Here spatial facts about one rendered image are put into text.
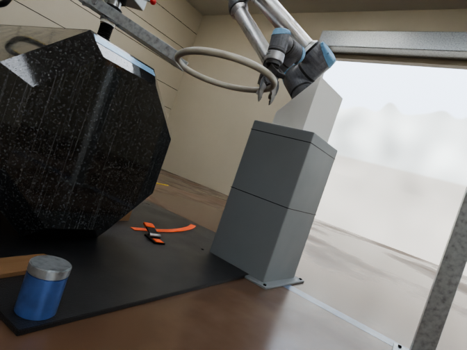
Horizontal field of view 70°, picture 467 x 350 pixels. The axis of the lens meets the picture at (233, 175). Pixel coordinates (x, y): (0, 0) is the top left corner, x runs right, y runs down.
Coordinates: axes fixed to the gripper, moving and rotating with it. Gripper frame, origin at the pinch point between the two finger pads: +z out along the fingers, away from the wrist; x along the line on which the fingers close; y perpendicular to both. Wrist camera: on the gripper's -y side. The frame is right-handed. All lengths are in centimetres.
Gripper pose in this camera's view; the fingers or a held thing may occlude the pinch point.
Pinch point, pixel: (265, 100)
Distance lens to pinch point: 169.2
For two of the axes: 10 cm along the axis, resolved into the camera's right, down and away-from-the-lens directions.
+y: -3.6, -0.8, 9.3
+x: -9.0, -2.4, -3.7
